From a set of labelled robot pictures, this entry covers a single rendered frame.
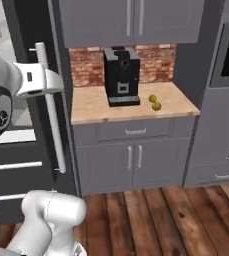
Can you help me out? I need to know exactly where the grey drawer front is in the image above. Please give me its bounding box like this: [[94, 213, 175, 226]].
[[96, 118, 172, 142]]

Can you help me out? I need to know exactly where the white fridge drawer handle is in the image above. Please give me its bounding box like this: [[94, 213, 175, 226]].
[[0, 161, 44, 172], [0, 192, 31, 203]]

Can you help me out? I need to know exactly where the grey wall cupboard door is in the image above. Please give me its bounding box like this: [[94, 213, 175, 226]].
[[133, 0, 206, 45], [58, 0, 136, 49]]

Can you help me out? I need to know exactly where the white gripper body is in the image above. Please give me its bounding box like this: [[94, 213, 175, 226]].
[[35, 67, 66, 100]]

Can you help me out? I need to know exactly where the dark fridge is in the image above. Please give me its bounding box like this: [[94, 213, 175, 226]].
[[0, 0, 55, 225]]

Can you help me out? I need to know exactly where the black coffee machine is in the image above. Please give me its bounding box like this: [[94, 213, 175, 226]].
[[102, 46, 142, 108]]

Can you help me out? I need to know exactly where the dark fridge door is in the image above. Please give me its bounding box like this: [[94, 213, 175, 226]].
[[1, 0, 79, 198]]

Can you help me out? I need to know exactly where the tall grey cupboard unit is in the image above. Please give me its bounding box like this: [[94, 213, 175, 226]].
[[183, 0, 229, 190]]

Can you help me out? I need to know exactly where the grey base cupboard door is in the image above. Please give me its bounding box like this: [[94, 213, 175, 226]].
[[75, 141, 135, 195], [132, 137, 191, 190]]

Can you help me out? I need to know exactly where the silver wall cupboard handle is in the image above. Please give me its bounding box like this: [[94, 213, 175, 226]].
[[125, 0, 133, 37], [138, 0, 145, 36]]

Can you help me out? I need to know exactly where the white fridge door handle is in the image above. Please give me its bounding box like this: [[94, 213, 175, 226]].
[[29, 42, 67, 175]]

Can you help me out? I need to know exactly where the silver drawer handle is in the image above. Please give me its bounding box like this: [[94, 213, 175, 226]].
[[124, 127, 148, 136]]

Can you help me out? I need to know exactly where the yellow green squash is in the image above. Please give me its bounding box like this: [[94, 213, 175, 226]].
[[151, 101, 163, 112]]

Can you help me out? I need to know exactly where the silver base cupboard handle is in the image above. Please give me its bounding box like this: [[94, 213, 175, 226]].
[[126, 145, 133, 171], [136, 144, 143, 170]]

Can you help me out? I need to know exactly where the dark fridge drawer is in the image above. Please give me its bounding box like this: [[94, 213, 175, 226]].
[[0, 186, 55, 225], [0, 140, 55, 196]]

